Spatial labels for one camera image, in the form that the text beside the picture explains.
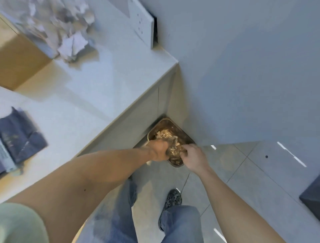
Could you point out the dark rectangular trash bin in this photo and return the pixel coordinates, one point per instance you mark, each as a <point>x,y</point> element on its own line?
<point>182,135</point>

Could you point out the dark clog shoe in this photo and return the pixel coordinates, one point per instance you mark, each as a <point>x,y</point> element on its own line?
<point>172,200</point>

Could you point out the white paper scraps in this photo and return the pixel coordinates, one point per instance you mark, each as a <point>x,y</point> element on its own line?
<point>62,30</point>

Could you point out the person's left forearm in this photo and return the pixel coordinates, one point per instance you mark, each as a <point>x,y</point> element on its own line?
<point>87,180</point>

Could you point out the dark grey mat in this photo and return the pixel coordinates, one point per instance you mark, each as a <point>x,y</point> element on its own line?
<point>312,200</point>

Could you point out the black coffee bag with clip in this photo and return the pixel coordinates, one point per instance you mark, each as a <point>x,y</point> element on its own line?
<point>27,140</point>

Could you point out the wooden tissue box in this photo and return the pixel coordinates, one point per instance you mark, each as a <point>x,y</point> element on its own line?
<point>20,55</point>

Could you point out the person's right hand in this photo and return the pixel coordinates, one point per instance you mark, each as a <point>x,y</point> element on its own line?
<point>195,159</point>

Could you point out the blue jeans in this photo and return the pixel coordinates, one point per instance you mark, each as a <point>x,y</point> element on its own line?
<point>182,225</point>

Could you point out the grey base cabinet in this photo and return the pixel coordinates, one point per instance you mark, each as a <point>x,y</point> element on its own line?
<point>130,120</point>

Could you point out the person's right forearm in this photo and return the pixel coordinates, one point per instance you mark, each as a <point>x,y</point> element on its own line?
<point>237,207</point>

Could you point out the person's left hand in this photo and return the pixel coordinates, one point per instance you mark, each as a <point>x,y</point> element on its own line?
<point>157,150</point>

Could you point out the pale green shirt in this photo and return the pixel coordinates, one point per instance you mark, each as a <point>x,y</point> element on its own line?
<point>20,225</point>

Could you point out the white countertop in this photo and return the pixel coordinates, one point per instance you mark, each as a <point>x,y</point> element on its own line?
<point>100,87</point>

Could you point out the white wall socket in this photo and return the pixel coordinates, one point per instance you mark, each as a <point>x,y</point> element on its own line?
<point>142,20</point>

